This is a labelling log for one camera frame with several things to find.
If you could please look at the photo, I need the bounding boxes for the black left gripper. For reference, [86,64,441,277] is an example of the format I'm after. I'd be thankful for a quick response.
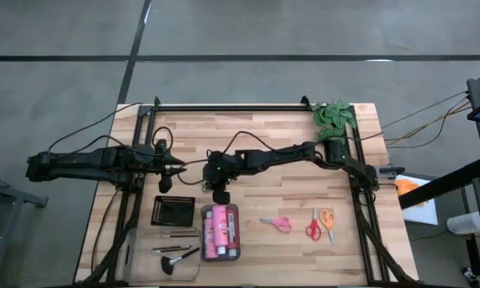
[154,138,188,194]

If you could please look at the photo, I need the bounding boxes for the pink paint bottle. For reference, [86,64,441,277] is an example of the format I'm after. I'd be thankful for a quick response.
[202,211,219,260]
[211,205,229,256]

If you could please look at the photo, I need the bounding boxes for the red paint bottle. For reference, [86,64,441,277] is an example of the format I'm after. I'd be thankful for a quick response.
[223,210,240,258]

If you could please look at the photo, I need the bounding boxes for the pink scissors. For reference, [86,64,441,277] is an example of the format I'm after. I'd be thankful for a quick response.
[258,215,292,234]

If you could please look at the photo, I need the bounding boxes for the black fan brush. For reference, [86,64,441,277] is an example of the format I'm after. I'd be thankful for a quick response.
[161,246,201,276]

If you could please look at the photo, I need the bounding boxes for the black mesh basket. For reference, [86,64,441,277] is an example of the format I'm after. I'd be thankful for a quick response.
[150,194,196,228]

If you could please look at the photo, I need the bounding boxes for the grey translucent plastic bin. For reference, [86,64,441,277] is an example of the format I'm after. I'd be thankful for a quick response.
[199,202,242,263]

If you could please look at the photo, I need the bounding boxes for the clear plastic bin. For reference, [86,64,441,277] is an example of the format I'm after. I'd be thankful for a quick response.
[122,226,203,283]

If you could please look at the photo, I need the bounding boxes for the red scissors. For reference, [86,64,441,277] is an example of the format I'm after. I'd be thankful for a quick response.
[305,206,322,242]

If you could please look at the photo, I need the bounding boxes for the orange scissors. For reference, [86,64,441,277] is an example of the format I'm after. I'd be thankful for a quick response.
[318,209,337,245]

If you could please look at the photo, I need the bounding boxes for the green potted plant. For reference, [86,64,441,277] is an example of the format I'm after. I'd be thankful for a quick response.
[310,99,358,141]

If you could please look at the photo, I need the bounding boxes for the grey metal cart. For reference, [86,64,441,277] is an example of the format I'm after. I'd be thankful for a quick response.
[0,170,49,288]

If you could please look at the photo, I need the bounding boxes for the orange object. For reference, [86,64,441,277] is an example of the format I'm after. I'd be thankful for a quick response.
[395,178,425,207]

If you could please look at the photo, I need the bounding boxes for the white paper sheet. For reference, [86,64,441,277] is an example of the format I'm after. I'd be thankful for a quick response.
[394,174,439,226]

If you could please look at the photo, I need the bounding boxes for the black slanted beam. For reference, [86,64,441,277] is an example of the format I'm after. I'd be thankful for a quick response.
[398,158,480,210]

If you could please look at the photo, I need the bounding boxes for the white paper towel roll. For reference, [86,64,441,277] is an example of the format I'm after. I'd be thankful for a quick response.
[446,210,480,236]

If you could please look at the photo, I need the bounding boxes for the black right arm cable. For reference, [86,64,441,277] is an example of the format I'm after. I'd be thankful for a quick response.
[182,130,325,187]

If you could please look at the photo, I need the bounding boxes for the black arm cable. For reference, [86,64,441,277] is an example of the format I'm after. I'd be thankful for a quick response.
[182,130,325,187]
[47,102,175,161]

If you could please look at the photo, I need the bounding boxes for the black aluminium table frame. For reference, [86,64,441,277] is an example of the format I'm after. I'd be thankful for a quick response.
[79,95,419,288]

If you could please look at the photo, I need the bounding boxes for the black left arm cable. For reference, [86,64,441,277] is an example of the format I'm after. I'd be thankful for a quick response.
[47,102,175,161]

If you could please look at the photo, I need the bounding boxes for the black side bracket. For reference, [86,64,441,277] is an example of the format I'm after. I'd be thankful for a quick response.
[378,166,406,179]

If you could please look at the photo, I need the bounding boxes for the black floor cable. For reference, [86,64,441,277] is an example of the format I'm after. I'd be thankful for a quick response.
[379,90,471,129]

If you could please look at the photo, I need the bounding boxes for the yellow floor cable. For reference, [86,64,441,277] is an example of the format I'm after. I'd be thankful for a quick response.
[383,102,473,149]

